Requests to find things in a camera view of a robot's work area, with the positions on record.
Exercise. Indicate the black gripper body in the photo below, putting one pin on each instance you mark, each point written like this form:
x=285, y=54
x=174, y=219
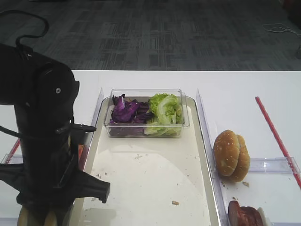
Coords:
x=49, y=175

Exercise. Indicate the bread slice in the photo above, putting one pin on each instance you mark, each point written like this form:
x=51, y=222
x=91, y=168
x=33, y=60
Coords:
x=26, y=218
x=53, y=218

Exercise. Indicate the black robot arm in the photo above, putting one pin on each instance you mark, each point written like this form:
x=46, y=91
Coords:
x=42, y=92

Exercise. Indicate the red tomato slice rear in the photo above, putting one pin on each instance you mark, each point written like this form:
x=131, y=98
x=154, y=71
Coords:
x=80, y=150

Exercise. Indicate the green lettuce leaves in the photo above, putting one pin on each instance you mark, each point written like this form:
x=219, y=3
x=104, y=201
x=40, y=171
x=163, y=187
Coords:
x=167, y=115

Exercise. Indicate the dark meat patty front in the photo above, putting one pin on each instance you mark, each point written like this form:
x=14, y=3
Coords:
x=234, y=213

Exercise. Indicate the reddish meat patty rear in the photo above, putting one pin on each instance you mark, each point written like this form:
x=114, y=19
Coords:
x=249, y=216

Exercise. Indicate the left red tape strip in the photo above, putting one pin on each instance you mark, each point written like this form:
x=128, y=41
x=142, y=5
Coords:
x=14, y=147

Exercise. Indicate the red tape strip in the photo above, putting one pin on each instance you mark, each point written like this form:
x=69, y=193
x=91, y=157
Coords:
x=279, y=142
x=14, y=147

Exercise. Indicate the left clear acrylic divider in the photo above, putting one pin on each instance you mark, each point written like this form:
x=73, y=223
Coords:
x=85, y=162

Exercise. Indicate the clear acrylic divider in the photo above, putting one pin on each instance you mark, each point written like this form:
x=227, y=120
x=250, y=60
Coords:
x=85, y=162
x=216, y=186

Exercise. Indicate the purple cabbage shreds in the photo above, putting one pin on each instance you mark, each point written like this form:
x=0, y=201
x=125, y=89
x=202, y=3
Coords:
x=129, y=112

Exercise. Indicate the silver metal tray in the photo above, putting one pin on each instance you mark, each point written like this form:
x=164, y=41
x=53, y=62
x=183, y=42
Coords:
x=154, y=181

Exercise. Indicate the clear plastic salad container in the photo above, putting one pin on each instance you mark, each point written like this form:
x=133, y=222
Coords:
x=143, y=95

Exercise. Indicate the right clear acrylic divider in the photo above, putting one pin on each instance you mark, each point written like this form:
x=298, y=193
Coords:
x=216, y=186

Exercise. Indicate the sesame bun left half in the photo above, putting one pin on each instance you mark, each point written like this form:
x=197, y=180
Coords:
x=226, y=152

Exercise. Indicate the sesame bun half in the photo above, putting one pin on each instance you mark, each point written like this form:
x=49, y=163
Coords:
x=226, y=152
x=243, y=164

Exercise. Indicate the sesame bun right half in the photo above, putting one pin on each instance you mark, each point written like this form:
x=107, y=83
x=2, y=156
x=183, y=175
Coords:
x=243, y=164

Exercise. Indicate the white plastic stopper right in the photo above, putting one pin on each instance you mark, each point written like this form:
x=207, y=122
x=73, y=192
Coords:
x=266, y=221

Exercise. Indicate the right red tape strip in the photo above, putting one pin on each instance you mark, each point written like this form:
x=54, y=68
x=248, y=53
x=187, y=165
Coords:
x=279, y=142

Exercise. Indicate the left upper clear rail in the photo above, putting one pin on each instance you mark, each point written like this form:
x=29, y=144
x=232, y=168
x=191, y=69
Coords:
x=15, y=159

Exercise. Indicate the clear rail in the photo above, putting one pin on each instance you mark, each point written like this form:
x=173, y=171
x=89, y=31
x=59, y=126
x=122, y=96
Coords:
x=280, y=165
x=15, y=159

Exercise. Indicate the right upper clear rail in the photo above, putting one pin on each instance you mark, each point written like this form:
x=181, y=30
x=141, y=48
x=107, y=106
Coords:
x=280, y=165

